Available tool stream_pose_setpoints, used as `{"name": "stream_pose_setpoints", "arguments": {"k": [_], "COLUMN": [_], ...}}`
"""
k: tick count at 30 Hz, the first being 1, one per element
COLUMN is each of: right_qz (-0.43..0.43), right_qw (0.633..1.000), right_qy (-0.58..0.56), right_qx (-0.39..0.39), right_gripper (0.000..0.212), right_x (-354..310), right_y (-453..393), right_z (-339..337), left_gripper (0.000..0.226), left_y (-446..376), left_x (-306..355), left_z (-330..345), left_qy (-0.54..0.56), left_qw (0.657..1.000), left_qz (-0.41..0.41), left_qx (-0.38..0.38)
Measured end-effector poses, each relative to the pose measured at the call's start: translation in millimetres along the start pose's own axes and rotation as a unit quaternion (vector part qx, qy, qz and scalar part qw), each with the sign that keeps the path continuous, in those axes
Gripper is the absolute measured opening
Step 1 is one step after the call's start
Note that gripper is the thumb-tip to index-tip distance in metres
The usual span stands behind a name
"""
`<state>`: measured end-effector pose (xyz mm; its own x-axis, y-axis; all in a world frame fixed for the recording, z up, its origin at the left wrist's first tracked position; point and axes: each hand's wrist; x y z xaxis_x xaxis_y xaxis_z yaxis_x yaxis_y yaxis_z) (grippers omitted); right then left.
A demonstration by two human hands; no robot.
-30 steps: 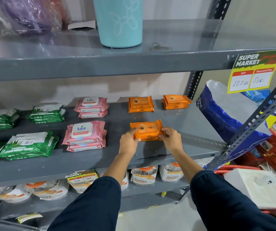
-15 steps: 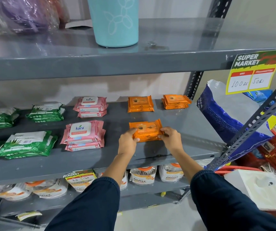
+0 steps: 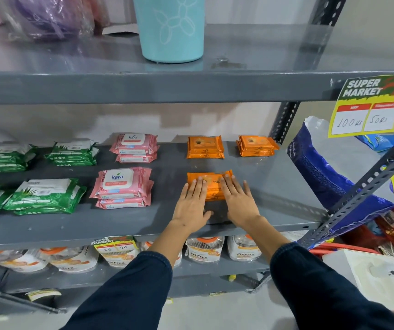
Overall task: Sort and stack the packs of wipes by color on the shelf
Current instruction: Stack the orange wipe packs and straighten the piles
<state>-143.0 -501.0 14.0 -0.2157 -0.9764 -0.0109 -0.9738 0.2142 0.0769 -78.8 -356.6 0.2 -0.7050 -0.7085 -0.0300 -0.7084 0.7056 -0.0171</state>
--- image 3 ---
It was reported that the person's left hand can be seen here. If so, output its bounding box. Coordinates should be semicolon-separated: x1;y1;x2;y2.
172;177;214;234

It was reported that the person's right hand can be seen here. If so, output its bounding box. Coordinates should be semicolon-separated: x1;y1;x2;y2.
220;173;262;230

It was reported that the orange wipes packet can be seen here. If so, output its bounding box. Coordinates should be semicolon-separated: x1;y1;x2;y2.
236;141;275;158
187;170;234;202
237;135;280;151
187;135;225;155
187;152;225;159

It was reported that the person's left forearm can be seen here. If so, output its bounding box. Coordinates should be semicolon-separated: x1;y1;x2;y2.
60;219;186;330

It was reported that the person's right forearm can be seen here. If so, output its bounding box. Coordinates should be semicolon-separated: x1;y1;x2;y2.
242;216;394;330

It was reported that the row of white orange packets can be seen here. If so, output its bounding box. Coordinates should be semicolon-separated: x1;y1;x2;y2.
0;231;308;274

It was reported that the pink wipes packet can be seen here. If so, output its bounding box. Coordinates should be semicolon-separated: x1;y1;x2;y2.
110;133;160;156
95;196;151;210
116;153;158;164
89;167;154;200

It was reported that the blue and white plastic bag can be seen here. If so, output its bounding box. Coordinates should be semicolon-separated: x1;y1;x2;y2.
286;115;394;239

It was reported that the small yellow green price tag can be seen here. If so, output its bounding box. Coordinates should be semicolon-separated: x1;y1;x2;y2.
92;236;140;255

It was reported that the red plastic basket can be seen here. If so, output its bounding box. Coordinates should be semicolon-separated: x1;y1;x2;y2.
308;242;380;257

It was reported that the grey metal shelf rack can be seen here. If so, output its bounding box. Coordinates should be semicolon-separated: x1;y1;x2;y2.
0;0;394;316

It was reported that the group of green wipes packets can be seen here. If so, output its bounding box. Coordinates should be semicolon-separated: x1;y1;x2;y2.
0;139;100;222

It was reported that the light blue packet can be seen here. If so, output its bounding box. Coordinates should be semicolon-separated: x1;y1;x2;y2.
355;134;394;154

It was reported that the large yellow green price tag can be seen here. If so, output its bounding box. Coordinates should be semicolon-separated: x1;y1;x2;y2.
328;74;394;139

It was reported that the white cardboard box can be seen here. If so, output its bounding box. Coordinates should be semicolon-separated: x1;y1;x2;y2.
322;249;394;315

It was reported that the teal tumbler with balloon-dog drawing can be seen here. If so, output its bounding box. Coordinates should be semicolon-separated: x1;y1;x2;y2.
132;0;206;64

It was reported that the pale shelf edge label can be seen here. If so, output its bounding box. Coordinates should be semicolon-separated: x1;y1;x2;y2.
26;289;62;302

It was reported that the white paper card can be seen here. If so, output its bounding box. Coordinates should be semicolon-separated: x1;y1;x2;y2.
102;23;139;36

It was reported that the pink item in clear wrap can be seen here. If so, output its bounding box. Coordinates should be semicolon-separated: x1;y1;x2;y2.
80;0;112;30

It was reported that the purple item in clear wrap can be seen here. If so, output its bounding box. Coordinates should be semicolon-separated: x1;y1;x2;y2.
0;0;96;42

